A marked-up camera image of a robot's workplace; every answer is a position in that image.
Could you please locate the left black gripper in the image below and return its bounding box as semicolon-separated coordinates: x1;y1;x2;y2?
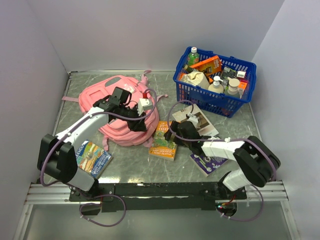
118;104;147;133

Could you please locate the green drink bottle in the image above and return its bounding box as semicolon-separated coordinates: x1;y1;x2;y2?
187;47;200;66

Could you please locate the grey pump bottle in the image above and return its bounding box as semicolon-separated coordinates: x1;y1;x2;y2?
224;77;241;99

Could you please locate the purple book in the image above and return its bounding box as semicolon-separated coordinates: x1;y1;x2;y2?
189;153;227;177

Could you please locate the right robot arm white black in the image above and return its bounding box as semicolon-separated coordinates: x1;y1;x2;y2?
164;121;281;199

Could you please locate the blue treehouse book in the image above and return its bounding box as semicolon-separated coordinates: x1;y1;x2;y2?
75;140;113;179

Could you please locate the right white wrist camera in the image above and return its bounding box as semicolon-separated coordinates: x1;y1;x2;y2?
186;112;199;128

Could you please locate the white pump soap bottle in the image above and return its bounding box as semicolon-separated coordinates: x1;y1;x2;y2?
208;75;224;94

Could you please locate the orange box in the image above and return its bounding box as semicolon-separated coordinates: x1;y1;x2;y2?
191;55;222;76

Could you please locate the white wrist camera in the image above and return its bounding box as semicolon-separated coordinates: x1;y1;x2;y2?
137;92;153;116
186;112;199;128

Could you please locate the blue plastic basket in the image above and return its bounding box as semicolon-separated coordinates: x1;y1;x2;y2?
173;46;257;118

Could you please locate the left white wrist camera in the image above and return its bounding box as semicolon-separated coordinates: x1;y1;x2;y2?
137;92;153;116

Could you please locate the dark green packet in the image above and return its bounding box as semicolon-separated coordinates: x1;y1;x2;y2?
220;66;237;79

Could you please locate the orange treehouse book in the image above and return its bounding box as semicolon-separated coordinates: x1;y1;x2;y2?
148;121;178;162

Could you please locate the white coffee cover book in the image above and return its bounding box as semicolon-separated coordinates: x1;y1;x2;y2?
172;104;219;137

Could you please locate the pink student backpack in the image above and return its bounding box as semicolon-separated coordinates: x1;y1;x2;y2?
62;70;163;150

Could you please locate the small orange packet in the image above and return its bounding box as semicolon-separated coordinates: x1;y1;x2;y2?
238;81;248;97

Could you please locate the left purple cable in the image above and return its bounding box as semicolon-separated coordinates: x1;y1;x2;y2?
39;87;158;228

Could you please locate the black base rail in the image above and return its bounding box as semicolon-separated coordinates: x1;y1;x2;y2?
69;182;247;213

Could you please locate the beige crumpled bag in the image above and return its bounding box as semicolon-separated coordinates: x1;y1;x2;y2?
179;71;210;90

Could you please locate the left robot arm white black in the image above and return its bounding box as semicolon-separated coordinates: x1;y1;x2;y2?
37;87;149;201

